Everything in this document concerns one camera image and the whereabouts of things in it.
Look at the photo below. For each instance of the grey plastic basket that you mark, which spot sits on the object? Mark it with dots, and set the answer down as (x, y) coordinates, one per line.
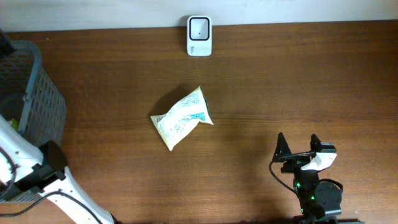
(30, 101)

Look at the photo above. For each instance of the cream snack bag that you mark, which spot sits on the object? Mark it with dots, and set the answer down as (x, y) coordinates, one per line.
(182, 118)

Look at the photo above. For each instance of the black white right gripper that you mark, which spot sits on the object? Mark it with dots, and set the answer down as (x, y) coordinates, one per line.
(295, 163)

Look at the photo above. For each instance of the white barcode scanner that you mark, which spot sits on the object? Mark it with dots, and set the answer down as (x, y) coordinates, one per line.
(199, 36)

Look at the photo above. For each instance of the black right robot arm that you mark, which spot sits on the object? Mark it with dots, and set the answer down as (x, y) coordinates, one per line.
(320, 199)

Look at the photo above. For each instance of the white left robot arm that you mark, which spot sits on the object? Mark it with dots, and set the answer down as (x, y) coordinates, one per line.
(43, 170)

